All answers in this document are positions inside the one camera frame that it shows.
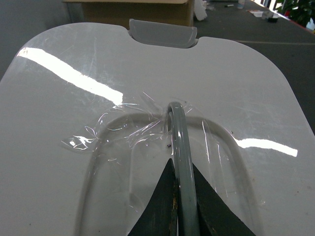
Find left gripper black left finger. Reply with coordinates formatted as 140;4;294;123
128;159;178;236

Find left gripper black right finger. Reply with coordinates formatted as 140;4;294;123
193;166;254;236

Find grey lid handle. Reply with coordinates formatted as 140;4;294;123
166;101;200;236

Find white plastic box lid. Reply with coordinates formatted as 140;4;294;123
0;23;315;236

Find grey box latch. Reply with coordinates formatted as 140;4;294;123
128;19;197;49

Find brown cardboard box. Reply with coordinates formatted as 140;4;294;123
64;0;194;29

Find black tape roll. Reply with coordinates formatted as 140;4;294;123
267;17;278;23

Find green potted plant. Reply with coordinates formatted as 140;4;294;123
276;0;315;27

